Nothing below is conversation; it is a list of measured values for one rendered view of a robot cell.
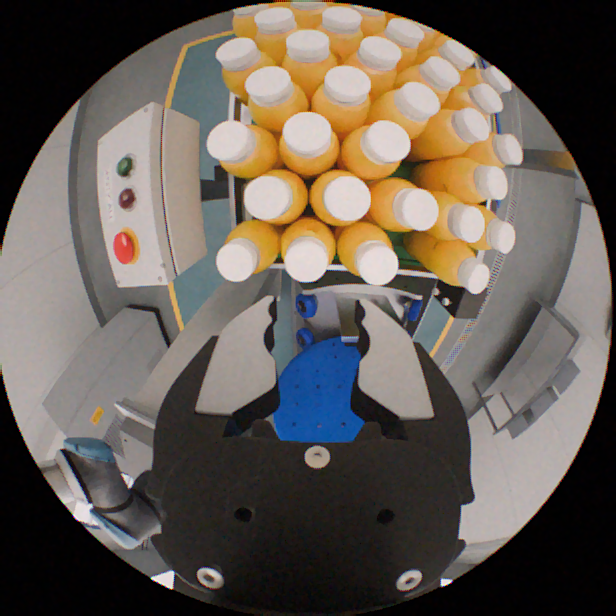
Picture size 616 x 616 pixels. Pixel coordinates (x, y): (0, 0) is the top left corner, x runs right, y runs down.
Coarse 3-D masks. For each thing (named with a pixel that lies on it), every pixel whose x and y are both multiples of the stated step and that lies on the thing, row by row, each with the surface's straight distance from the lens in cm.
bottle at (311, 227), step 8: (304, 216) 27; (312, 216) 27; (296, 224) 22; (304, 224) 21; (312, 224) 21; (320, 224) 22; (328, 224) 32; (288, 232) 22; (296, 232) 21; (304, 232) 20; (312, 232) 20; (320, 232) 21; (328, 232) 22; (288, 240) 21; (296, 240) 20; (320, 240) 20; (328, 240) 21; (280, 248) 22; (288, 248) 20; (328, 248) 21; (328, 256) 21; (328, 264) 22
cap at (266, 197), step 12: (264, 180) 17; (276, 180) 17; (252, 192) 18; (264, 192) 17; (276, 192) 17; (288, 192) 17; (252, 204) 18; (264, 204) 17; (276, 204) 17; (288, 204) 18; (264, 216) 17; (276, 216) 17
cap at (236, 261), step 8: (224, 248) 19; (232, 248) 19; (240, 248) 19; (248, 248) 19; (224, 256) 20; (232, 256) 19; (240, 256) 19; (248, 256) 19; (256, 256) 20; (224, 264) 20; (232, 264) 20; (240, 264) 19; (248, 264) 19; (224, 272) 20; (232, 272) 20; (240, 272) 20; (248, 272) 19; (232, 280) 20; (240, 280) 20
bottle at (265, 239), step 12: (240, 228) 22; (252, 228) 22; (264, 228) 23; (276, 228) 26; (228, 240) 22; (240, 240) 21; (252, 240) 21; (264, 240) 22; (276, 240) 24; (264, 252) 21; (276, 252) 24; (264, 264) 22
